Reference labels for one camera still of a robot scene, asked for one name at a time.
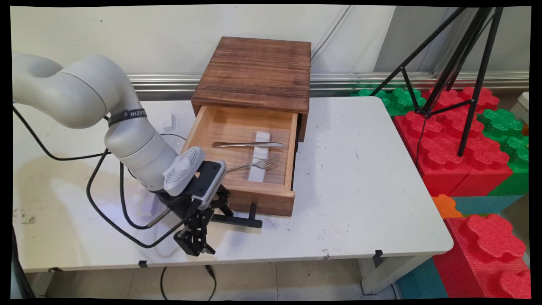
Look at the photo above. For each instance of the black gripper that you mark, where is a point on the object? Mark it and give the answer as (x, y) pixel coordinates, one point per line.
(182, 207)

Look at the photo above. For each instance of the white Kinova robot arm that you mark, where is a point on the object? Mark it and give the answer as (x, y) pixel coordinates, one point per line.
(84, 93)

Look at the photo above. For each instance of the grey vented wrist module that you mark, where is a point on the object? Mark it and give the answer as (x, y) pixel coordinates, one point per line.
(182, 169)

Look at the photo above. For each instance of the white rectangular block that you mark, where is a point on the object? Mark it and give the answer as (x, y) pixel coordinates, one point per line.
(148, 205)

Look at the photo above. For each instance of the white foam cutlery rest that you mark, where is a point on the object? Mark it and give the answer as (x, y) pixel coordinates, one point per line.
(256, 176)

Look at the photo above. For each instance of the silver fork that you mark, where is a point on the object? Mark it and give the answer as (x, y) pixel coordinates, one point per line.
(266, 163)

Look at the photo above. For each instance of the silver table knife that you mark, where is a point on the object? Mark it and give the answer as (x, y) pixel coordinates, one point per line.
(241, 145)

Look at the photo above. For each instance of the small white block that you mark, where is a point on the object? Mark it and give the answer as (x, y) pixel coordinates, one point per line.
(169, 122)

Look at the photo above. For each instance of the white table leg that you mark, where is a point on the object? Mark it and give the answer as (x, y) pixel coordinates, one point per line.
(38, 281)
(381, 275)

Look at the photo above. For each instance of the green foam brick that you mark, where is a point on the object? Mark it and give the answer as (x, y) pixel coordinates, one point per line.
(514, 178)
(402, 101)

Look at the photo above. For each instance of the orange foam brick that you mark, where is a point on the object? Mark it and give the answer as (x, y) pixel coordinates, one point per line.
(446, 207)

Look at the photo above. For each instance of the large red foam brick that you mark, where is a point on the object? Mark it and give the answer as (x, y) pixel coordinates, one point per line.
(444, 169)

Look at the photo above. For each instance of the teal foam brick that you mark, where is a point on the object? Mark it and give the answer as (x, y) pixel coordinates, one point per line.
(487, 204)

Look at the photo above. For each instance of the white plastic object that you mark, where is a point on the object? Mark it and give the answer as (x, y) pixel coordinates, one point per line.
(525, 108)

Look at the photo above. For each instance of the aluminium wall rail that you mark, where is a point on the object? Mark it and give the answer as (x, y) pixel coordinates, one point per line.
(169, 80)

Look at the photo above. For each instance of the white wall conduit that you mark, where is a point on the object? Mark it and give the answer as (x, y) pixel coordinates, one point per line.
(334, 27)

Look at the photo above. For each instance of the black camera tripod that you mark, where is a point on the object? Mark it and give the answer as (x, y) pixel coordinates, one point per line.
(481, 84)

